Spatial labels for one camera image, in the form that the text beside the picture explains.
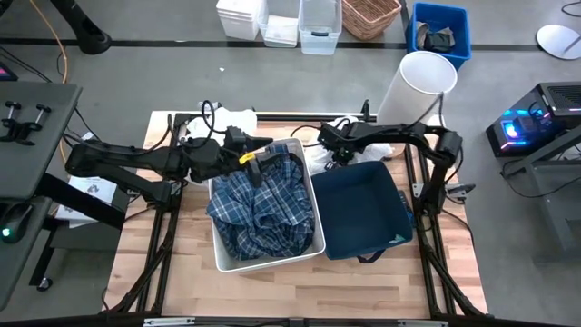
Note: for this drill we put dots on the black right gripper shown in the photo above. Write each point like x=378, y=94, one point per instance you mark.
x=335, y=136

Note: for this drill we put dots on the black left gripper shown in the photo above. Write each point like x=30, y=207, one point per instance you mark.
x=229, y=159

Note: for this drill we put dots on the blue plaid shirt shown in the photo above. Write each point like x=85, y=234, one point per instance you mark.
x=263, y=213

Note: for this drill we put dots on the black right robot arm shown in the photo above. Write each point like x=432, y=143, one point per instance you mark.
x=422, y=136

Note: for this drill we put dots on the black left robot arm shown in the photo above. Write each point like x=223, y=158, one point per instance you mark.
x=131, y=161

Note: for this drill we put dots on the dark clothes in crate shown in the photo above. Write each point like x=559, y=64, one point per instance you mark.
x=436, y=41

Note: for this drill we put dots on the white crumpled garment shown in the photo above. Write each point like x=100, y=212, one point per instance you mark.
x=227, y=121
x=363, y=152

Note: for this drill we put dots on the navy white striped fabric bin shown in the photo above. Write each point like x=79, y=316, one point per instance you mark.
x=363, y=209

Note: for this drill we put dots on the white mesh plastic basket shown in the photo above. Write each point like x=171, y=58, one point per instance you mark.
x=272, y=261

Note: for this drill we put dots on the white cylindrical bin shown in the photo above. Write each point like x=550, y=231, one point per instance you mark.
x=420, y=86

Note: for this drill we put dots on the clear bin with black latch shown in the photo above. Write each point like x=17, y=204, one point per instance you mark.
x=320, y=27

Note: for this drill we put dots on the clear bin with white contents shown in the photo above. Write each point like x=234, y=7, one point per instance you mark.
x=280, y=27

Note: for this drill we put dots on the woven wicker basket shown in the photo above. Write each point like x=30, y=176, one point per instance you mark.
x=370, y=18

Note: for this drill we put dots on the white plastic storage box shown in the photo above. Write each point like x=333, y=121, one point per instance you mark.
x=238, y=18

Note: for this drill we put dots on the blue plastic crate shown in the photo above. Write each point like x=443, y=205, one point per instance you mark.
x=438, y=32

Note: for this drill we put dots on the white printed paper sheet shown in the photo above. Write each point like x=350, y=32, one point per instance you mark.
x=88, y=193

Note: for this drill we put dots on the black computer tower with lights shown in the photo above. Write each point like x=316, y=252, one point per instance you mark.
x=535, y=118

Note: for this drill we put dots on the black stand leg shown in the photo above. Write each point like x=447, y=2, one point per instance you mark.
x=81, y=27

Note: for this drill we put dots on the grey desk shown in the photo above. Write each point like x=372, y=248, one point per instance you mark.
x=32, y=136

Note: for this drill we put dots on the round white stand base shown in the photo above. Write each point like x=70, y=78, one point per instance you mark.
x=559, y=41

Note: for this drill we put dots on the black clamp tool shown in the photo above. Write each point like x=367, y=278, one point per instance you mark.
x=22, y=122

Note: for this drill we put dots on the black mouse with green light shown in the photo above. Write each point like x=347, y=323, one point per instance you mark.
x=12, y=224

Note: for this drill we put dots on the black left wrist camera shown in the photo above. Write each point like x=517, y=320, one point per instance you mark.
x=237, y=136

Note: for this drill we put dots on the black metal rig frame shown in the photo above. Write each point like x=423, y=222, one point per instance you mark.
x=436, y=254

